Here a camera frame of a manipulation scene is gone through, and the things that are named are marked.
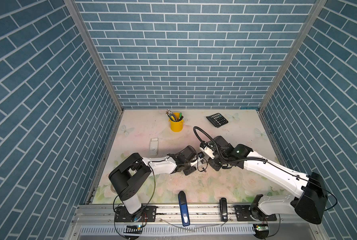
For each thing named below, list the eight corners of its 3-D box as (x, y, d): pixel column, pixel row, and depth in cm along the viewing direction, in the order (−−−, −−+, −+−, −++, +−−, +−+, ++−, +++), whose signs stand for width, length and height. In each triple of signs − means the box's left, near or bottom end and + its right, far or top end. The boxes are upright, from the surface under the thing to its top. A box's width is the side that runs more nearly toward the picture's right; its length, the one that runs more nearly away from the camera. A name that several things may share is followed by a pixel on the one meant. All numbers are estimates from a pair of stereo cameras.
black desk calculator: (217, 128, 111) (218, 126, 109) (207, 118, 117) (207, 116, 115) (227, 123, 114) (228, 121, 113) (217, 113, 121) (217, 111, 119)
